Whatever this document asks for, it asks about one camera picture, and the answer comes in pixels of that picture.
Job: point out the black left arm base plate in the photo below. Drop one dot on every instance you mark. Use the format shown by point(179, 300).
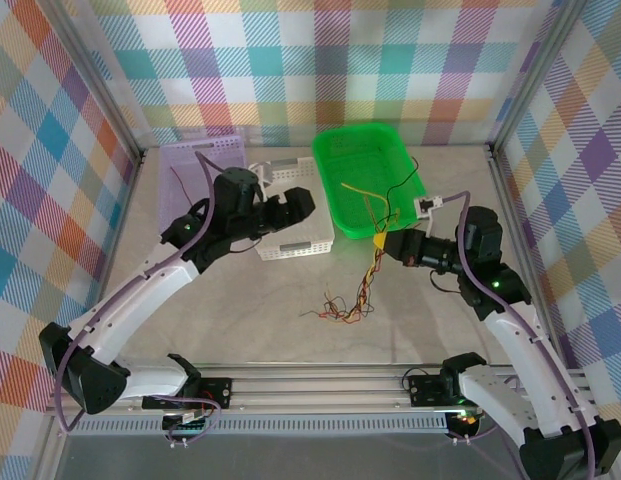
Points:
point(217, 392)

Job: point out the aluminium frame post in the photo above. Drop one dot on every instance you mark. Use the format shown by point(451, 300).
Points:
point(102, 85)
point(537, 75)

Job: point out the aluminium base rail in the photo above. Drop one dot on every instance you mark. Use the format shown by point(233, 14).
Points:
point(315, 390)

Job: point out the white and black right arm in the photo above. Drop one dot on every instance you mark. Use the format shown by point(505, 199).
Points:
point(520, 345)

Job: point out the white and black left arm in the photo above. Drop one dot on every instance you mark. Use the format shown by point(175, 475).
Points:
point(140, 295)

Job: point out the aluminium frame side rail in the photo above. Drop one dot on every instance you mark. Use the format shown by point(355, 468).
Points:
point(125, 200)
point(525, 225)

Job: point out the green connector board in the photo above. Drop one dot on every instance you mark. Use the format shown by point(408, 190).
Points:
point(190, 427)

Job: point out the white plastic basket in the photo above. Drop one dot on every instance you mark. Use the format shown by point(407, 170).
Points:
point(315, 235)

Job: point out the green plastic basket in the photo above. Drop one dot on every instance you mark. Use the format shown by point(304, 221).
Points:
point(355, 165)

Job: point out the purple plastic basket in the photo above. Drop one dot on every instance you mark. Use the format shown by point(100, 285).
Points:
point(195, 160)

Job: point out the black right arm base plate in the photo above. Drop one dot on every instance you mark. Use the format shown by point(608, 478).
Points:
point(425, 390)

